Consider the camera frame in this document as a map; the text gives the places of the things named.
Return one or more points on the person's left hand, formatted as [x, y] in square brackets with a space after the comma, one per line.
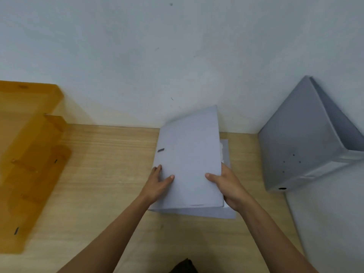
[153, 187]

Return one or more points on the person's right hand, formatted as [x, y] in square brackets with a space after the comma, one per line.
[231, 190]

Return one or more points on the person's right thumb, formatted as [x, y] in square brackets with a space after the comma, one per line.
[213, 178]

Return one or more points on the person's left thumb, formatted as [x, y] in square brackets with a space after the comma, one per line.
[167, 180]

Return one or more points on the person's right forearm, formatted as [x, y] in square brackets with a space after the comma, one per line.
[270, 238]

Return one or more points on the person's left forearm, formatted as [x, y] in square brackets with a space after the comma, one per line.
[113, 235]

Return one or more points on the white paper sheets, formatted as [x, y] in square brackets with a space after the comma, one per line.
[224, 152]

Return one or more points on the black clothing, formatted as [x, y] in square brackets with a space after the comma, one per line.
[184, 267]

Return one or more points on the dark grey open binder folder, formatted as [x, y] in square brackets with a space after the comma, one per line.
[298, 139]

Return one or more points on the orange translucent document tray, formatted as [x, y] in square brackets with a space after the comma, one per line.
[28, 156]

